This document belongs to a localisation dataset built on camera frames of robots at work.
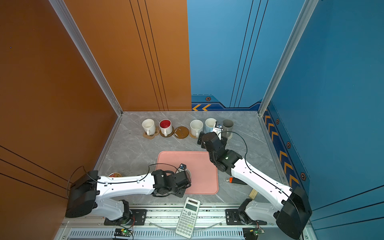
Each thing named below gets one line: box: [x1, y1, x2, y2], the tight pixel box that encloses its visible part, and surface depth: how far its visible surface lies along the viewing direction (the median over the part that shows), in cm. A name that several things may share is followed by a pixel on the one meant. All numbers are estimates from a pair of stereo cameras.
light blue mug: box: [205, 118, 217, 134], surface depth 103 cm
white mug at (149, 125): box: [142, 118, 156, 136], surface depth 102 cm
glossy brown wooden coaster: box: [174, 126, 189, 139], surface depth 108 cm
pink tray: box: [156, 151, 219, 195], surface depth 96 cm
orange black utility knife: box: [225, 177, 248, 185], surface depth 86 cm
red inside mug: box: [158, 119, 173, 137], surface depth 102 cm
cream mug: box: [190, 119, 204, 138], surface depth 102 cm
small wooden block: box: [249, 188, 258, 200], surface depth 81 cm
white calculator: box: [175, 196, 201, 239], surface depth 74 cm
